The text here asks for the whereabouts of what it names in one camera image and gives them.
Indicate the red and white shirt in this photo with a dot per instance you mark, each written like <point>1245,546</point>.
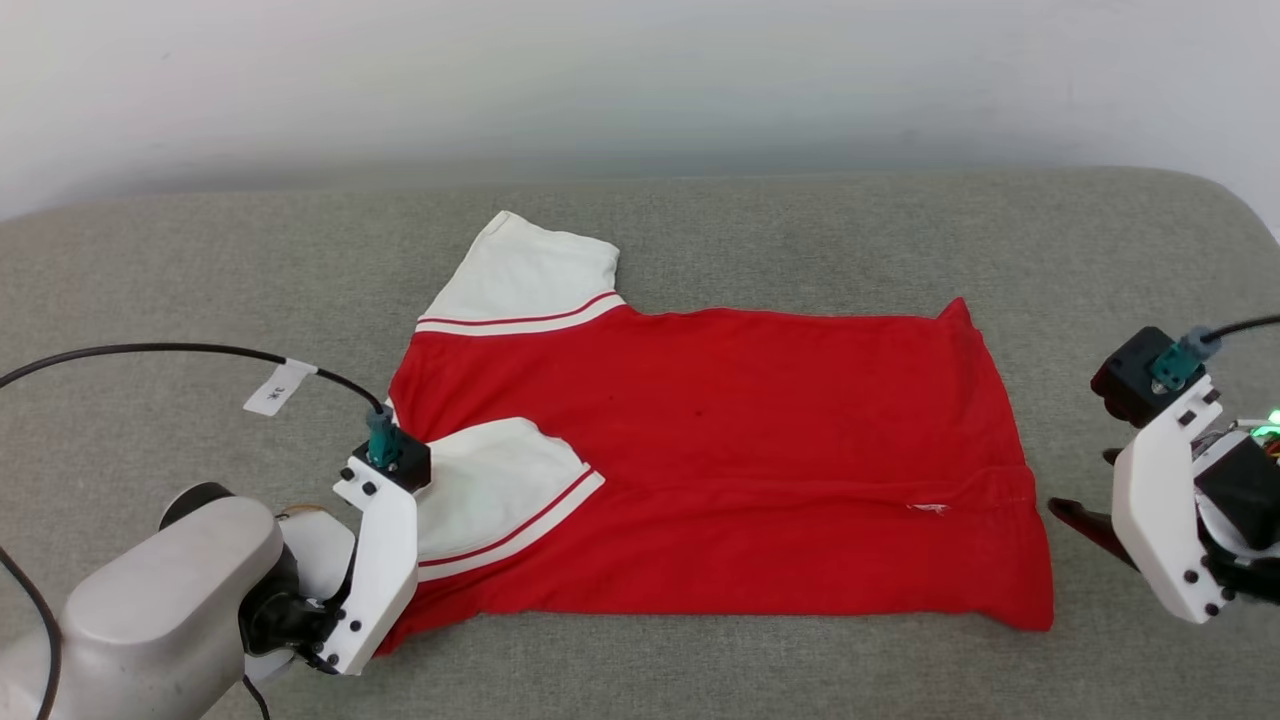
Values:
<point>760,450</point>

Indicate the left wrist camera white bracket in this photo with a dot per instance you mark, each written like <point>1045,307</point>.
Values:
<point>385,560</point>

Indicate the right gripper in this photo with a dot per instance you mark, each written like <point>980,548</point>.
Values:
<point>1245,490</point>

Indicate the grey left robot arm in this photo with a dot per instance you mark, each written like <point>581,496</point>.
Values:
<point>150,610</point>

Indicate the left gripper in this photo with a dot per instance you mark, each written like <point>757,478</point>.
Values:
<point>290,610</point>

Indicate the grey fabric sofa seat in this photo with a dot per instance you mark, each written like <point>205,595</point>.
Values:
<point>700,680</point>

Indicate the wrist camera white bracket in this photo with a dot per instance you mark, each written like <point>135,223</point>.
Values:
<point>385,560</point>
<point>1160,500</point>

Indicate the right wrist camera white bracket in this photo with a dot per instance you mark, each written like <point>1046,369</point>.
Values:
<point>1160,500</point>

